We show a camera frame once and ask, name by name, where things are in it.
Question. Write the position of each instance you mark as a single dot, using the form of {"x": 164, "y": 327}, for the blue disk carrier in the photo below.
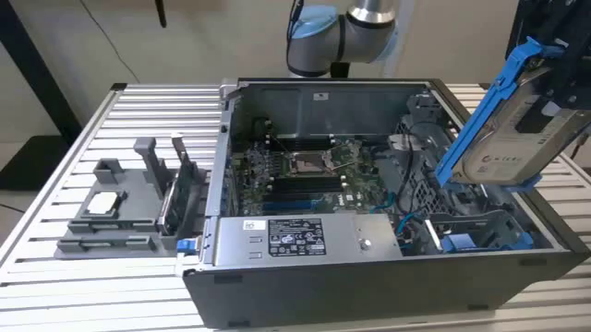
{"x": 462, "y": 242}

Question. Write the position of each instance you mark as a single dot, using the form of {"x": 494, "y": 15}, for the hard disk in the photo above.
{"x": 498, "y": 152}

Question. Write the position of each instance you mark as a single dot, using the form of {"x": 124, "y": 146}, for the thin metal locking lever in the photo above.
{"x": 280, "y": 142}

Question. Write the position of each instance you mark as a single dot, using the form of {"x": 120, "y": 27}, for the black RAM slot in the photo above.
{"x": 301, "y": 139}
{"x": 308, "y": 180}
{"x": 301, "y": 146}
{"x": 308, "y": 189}

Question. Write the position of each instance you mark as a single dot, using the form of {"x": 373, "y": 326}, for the blue case latch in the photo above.
{"x": 186, "y": 247}

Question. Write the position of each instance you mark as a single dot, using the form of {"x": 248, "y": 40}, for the black post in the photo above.
{"x": 37, "y": 69}

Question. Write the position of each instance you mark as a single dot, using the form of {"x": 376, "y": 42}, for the blue expansion slot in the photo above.
{"x": 292, "y": 207}

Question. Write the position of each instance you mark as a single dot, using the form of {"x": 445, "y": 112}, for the open black PC case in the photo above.
{"x": 324, "y": 294}

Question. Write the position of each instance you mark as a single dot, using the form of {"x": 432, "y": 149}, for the silver power supply unit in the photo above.
{"x": 296, "y": 238}

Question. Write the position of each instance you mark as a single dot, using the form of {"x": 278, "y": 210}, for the CPU socket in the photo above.
{"x": 305, "y": 162}

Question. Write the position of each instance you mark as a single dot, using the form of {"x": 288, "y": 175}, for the silver fan bracket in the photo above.
{"x": 404, "y": 141}

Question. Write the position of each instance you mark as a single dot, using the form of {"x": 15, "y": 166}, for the black floor box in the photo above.
{"x": 33, "y": 162}

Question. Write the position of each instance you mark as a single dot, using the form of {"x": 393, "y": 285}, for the black hanging rod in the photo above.
{"x": 161, "y": 12}

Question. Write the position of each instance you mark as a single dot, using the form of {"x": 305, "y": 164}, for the green motherboard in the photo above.
{"x": 356, "y": 186}

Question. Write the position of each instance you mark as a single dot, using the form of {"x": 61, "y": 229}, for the silver CPU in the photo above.
{"x": 105, "y": 204}

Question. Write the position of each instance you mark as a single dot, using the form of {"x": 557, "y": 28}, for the green graphics card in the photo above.
{"x": 182, "y": 193}

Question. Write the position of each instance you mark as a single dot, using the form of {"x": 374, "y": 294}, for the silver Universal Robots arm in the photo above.
{"x": 361, "y": 34}

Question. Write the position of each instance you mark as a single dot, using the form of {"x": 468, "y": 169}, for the grey parts rack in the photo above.
{"x": 134, "y": 207}

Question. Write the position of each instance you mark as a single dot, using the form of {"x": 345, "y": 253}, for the perforated metal drive cage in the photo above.
{"x": 425, "y": 193}

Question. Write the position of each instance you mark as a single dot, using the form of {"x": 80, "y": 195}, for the black table corner cap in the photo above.
{"x": 120, "y": 86}
{"x": 484, "y": 85}

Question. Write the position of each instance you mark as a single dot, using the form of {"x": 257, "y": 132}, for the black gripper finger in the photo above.
{"x": 536, "y": 119}

